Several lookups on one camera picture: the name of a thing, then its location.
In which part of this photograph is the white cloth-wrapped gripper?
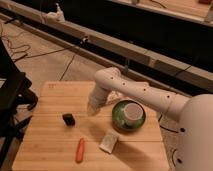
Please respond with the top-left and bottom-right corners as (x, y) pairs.
(87, 87), (110, 116)

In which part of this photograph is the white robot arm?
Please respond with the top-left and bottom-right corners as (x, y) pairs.
(89, 67), (213, 171)

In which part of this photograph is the black eraser block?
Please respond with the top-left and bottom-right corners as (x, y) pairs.
(62, 113), (75, 126)

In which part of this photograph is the white patterned box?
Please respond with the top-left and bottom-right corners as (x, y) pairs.
(106, 98), (120, 105)

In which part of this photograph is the green plate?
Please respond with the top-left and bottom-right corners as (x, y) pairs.
(112, 100), (146, 131)

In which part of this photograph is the white cup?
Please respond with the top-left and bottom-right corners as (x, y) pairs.
(124, 103), (143, 124)

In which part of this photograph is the white sponge piece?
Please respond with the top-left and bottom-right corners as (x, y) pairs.
(99, 130), (119, 154)

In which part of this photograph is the orange carrot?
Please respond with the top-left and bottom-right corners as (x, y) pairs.
(75, 138), (85, 163)

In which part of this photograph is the black chair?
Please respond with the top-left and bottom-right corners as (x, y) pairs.
(0, 39), (38, 168)

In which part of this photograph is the metal rail beam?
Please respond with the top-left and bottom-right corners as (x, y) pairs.
(0, 0), (213, 95)

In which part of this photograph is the black floor cable right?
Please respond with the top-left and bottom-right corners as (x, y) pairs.
(157, 113), (178, 168)

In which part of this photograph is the black floor cable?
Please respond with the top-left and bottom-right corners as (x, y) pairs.
(0, 19), (88, 83)
(157, 113), (178, 168)

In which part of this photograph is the black floor cable left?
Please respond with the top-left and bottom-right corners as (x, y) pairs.
(0, 19), (88, 83)

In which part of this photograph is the white object on rail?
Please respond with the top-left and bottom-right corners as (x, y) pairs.
(46, 4), (65, 22)

